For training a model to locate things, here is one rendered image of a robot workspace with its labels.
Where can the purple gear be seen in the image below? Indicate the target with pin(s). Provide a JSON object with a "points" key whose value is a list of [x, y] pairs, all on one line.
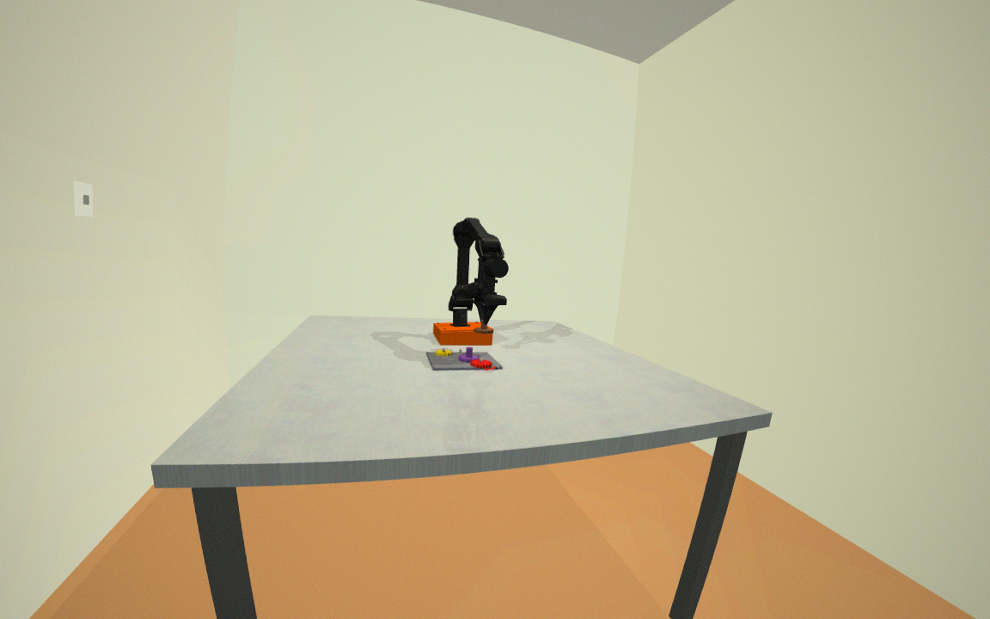
{"points": [[468, 357]]}

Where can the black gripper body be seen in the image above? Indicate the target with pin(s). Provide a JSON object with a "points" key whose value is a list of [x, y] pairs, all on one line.
{"points": [[490, 297]]}

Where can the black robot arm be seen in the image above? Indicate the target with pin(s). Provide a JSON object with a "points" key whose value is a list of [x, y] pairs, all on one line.
{"points": [[491, 263]]}

